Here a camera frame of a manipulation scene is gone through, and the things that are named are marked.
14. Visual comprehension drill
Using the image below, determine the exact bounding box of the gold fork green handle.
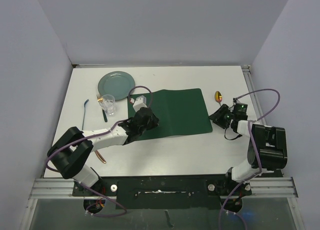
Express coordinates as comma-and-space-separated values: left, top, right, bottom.
96, 94, 108, 122

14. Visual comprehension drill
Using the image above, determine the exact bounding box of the clear plastic cup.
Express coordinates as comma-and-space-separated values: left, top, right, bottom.
101, 94, 116, 115

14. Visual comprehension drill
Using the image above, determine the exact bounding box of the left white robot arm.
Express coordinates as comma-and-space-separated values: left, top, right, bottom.
45, 107, 159, 196

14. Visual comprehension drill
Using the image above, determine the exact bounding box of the teal round plate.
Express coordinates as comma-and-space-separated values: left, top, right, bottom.
97, 71, 135, 101

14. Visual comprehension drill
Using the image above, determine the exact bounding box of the purple cable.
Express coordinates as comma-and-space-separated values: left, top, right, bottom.
44, 85, 155, 218
218, 88, 281, 230

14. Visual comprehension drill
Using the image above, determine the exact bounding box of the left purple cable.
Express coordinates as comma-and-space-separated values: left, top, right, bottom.
44, 85, 155, 218

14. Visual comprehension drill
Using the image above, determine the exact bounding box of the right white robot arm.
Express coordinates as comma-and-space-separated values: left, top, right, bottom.
209, 103, 288, 195

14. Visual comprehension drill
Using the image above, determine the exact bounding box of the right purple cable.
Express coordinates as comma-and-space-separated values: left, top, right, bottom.
218, 88, 281, 230

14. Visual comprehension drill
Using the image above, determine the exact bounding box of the dark green placemat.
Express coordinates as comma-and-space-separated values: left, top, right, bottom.
138, 88, 213, 141

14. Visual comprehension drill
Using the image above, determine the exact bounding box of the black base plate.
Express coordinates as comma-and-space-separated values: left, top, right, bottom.
72, 175, 252, 213

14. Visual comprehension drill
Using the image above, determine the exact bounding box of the copper knife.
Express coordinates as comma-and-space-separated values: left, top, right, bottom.
95, 151, 107, 164

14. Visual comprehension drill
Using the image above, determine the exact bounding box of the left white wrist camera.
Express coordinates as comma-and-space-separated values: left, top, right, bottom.
133, 95, 148, 112

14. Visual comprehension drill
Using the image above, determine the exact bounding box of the gold iridescent spoon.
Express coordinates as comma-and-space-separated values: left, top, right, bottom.
214, 91, 223, 106

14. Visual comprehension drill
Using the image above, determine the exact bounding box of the blue plastic spoon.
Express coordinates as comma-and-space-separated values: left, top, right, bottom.
81, 99, 89, 130

